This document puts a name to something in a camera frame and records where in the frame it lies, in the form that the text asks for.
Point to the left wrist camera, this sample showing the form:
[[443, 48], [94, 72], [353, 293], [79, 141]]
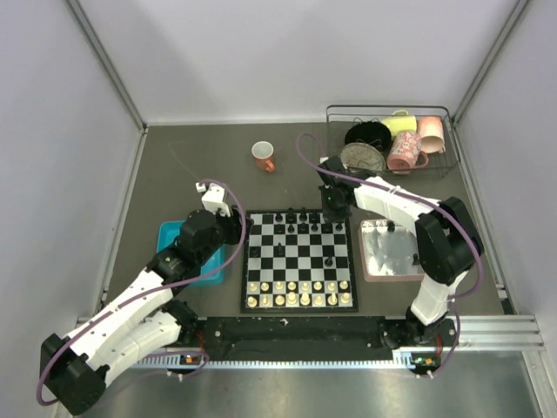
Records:
[[213, 197]]

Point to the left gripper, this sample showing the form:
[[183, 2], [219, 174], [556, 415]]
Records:
[[235, 230]]

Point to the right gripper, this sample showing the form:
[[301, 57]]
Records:
[[330, 215]]

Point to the blue plastic tray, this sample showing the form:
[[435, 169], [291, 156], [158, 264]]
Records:
[[169, 230]]

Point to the pink metal tray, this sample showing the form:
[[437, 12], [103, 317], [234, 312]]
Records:
[[389, 252]]

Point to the patterned plate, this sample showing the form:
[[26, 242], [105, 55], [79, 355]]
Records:
[[362, 156]]

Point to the wire dish rack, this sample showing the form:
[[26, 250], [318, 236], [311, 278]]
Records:
[[342, 117]]

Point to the orange mug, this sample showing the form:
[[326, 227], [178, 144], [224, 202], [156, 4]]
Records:
[[262, 152]]

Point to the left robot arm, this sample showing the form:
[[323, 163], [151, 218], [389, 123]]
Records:
[[78, 367]]

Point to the black bowl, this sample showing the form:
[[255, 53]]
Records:
[[372, 133]]

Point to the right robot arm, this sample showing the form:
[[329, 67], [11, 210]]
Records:
[[449, 246]]

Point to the chess board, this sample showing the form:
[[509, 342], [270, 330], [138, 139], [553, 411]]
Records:
[[304, 261]]

